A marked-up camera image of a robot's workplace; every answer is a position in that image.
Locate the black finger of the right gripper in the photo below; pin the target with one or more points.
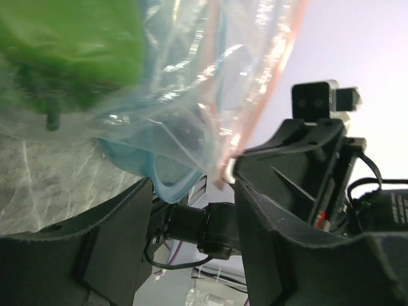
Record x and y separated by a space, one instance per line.
295 165

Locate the teal plastic food container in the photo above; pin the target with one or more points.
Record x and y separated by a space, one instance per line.
188 116

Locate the clear zip top bag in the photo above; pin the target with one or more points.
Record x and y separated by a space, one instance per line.
268 26

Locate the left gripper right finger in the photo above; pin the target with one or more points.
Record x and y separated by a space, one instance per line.
288 262

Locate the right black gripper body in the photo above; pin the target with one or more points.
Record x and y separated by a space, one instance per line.
369 204

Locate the green bell pepper toy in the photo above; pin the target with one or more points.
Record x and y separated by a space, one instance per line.
62 57

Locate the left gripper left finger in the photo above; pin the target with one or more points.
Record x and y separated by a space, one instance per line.
94 258

